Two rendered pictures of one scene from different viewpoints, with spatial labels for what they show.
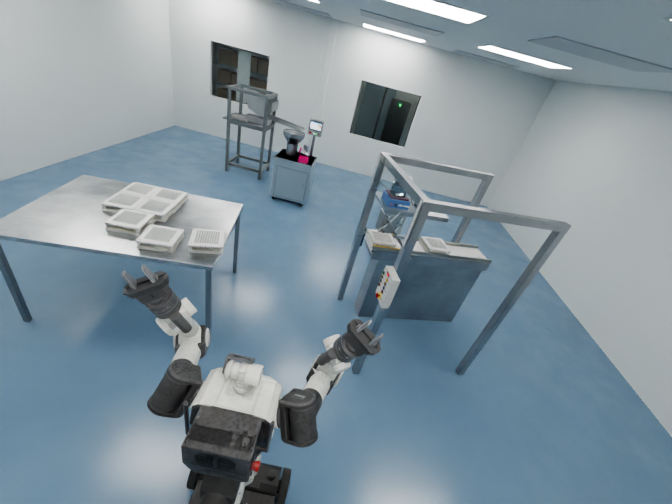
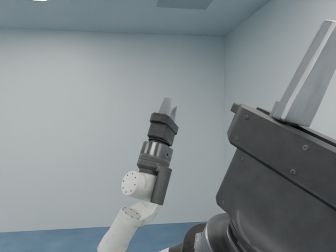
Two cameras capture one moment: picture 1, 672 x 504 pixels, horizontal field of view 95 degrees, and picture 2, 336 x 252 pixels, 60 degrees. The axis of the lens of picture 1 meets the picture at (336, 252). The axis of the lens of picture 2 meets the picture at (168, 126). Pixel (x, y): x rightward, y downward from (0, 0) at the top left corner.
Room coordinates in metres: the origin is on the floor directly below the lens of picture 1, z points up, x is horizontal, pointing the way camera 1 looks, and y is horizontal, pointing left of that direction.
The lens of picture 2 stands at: (0.77, 0.68, 1.68)
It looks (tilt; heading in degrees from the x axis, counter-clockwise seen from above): 2 degrees down; 264
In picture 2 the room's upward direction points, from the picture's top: straight up
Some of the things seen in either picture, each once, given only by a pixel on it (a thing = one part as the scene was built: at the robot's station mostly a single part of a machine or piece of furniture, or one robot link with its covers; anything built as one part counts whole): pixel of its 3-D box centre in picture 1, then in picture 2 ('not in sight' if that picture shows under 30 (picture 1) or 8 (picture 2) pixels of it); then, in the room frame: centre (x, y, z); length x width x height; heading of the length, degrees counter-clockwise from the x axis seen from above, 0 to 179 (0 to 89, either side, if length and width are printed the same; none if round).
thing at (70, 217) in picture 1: (139, 216); not in sight; (2.13, 1.68, 0.85); 1.50 x 1.10 x 0.04; 101
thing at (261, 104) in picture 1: (262, 139); not in sight; (5.67, 1.86, 0.75); 1.43 x 1.06 x 1.50; 92
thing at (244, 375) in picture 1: (245, 374); not in sight; (0.60, 0.18, 1.44); 0.10 x 0.07 x 0.09; 92
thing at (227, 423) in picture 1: (233, 425); not in sight; (0.54, 0.18, 1.23); 0.34 x 0.30 x 0.36; 92
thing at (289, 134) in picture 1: (296, 144); not in sight; (5.22, 1.12, 0.95); 0.49 x 0.36 x 0.38; 92
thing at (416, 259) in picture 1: (427, 253); not in sight; (2.84, -0.92, 0.86); 1.30 x 0.29 x 0.10; 107
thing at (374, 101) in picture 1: (383, 114); not in sight; (7.79, -0.23, 1.43); 1.38 x 0.01 x 1.16; 92
